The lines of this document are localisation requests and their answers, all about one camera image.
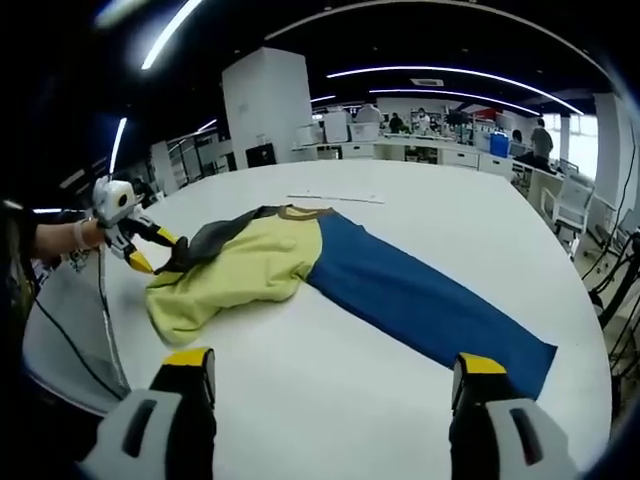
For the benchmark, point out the black cabinet box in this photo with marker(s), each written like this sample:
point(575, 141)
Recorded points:
point(260, 155)

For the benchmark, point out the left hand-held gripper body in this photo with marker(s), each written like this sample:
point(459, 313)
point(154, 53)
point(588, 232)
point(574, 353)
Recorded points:
point(112, 200)

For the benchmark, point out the white counter cabinets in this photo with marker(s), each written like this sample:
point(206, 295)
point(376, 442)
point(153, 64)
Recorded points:
point(400, 150)

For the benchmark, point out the white office chair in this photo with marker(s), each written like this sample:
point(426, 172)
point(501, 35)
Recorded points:
point(570, 210)

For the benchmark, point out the blue plastic bin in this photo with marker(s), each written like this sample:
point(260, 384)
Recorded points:
point(500, 144)

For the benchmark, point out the white square pillar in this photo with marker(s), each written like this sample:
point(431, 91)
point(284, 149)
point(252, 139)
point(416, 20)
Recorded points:
point(265, 100)
point(612, 135)

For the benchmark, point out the yellow and blue garment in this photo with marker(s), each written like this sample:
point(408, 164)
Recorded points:
point(390, 280)

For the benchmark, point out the black tripod stand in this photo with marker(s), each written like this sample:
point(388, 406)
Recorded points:
point(617, 270)

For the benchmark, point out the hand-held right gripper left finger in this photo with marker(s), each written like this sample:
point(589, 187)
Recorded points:
point(185, 425)

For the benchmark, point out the long ceiling light strip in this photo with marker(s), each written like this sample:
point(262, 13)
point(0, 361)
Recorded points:
point(450, 95)
point(450, 75)
point(167, 35)

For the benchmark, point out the person's left hand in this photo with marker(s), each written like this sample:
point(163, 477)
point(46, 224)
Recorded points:
point(90, 235)

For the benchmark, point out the short ceiling light strip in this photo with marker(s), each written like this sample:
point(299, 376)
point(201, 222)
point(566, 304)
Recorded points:
point(118, 145)

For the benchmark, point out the white power strip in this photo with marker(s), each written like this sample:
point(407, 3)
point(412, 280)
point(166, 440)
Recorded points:
point(335, 198)

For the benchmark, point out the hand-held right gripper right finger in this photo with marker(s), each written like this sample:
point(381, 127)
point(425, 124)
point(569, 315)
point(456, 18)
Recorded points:
point(475, 425)

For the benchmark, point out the person's dark clothing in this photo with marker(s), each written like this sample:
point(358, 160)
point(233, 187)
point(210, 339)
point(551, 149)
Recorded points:
point(15, 260)

